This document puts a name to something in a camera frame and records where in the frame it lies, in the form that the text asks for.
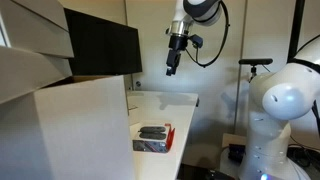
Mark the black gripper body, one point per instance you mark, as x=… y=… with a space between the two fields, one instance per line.
x=177 y=42

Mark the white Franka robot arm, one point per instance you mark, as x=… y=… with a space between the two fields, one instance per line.
x=286 y=96

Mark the beige cardboard box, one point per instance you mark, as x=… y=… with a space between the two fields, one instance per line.
x=233 y=139

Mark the large white storage box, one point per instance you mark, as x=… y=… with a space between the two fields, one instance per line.
x=83 y=133

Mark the black electronics box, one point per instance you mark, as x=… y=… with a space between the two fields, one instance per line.
x=237 y=154

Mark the white storage box lid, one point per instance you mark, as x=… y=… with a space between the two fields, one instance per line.
x=26 y=73

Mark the grey monitor stand pole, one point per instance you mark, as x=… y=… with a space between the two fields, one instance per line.
x=133 y=81

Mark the black computer monitor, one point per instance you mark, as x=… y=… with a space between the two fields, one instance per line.
x=106 y=50

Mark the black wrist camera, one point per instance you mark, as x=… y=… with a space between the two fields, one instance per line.
x=197 y=41

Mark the black camera tripod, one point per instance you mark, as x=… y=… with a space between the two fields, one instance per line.
x=253 y=71

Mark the black bar camera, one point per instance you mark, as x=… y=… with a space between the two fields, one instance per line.
x=255 y=61

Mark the black vertical post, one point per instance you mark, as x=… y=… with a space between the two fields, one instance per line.
x=296 y=26

